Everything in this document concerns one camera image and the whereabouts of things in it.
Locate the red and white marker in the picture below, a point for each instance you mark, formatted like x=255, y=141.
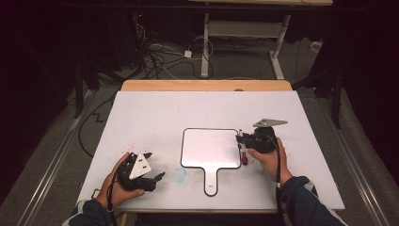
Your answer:
x=244, y=158

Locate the white paddle whiteboard black rim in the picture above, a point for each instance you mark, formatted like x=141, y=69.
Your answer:
x=207, y=150

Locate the wooden table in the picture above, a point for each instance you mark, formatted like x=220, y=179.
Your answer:
x=204, y=85

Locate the person's right hand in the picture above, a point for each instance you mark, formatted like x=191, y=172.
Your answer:
x=276, y=163

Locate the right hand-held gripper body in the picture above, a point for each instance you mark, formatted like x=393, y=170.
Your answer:
x=262, y=141

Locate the white table cover sheet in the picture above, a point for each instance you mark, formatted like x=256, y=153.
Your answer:
x=156, y=119

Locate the black stand leg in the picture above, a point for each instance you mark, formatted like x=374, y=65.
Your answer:
x=336, y=100
x=77, y=94

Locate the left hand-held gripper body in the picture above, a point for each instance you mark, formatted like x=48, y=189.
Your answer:
x=139, y=168

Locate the white power adapter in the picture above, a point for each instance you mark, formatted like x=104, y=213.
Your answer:
x=187, y=53

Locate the metal floor rail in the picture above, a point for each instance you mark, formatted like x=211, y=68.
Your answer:
x=53, y=160
x=354, y=163

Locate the white metal desk frame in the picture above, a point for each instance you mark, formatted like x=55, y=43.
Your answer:
x=244, y=29

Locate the person's left hand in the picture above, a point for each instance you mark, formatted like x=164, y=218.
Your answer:
x=116, y=194

